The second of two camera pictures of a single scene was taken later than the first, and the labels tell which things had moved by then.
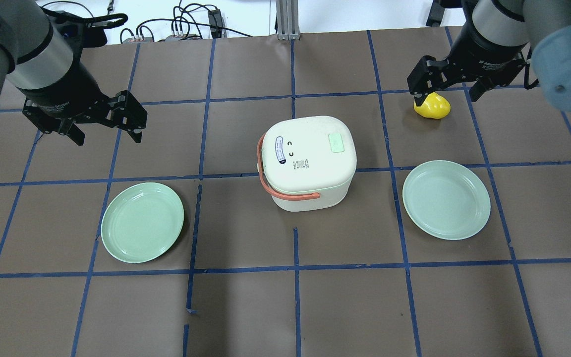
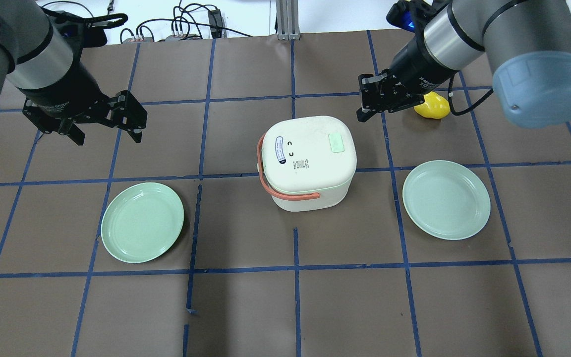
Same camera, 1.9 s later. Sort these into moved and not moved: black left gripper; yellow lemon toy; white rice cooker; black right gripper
Moved: black right gripper
Not moved: white rice cooker; black left gripper; yellow lemon toy
